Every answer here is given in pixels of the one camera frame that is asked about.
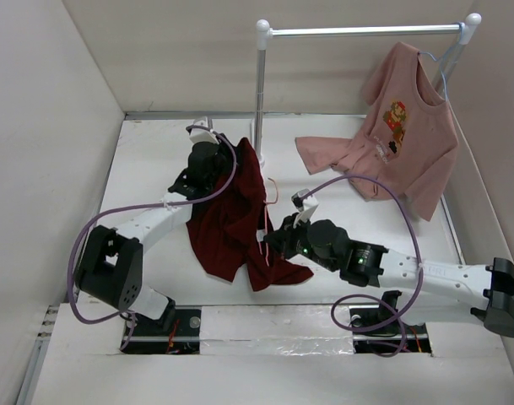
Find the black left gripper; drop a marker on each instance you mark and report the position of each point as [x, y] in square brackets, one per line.
[228, 155]

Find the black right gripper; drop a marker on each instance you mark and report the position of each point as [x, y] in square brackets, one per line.
[282, 239]

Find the pink wire hanger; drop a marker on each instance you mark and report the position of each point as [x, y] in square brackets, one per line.
[267, 211]

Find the dark red t shirt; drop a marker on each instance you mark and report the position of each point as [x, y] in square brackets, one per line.
[223, 236]

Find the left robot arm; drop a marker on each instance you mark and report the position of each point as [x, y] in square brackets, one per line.
[107, 263]

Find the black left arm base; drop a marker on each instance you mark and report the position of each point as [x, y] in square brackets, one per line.
[182, 338]

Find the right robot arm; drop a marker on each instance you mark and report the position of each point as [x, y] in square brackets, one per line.
[481, 294]

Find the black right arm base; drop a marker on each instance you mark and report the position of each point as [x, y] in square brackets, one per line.
[385, 340]

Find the pink printed t shirt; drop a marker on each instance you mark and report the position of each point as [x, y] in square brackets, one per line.
[407, 144]

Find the white metal clothes rack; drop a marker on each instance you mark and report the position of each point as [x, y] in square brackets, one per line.
[265, 33]

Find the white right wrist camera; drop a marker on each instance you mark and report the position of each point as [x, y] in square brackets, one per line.
[306, 206]

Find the blue wire hanger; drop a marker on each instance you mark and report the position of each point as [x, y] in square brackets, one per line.
[447, 61]

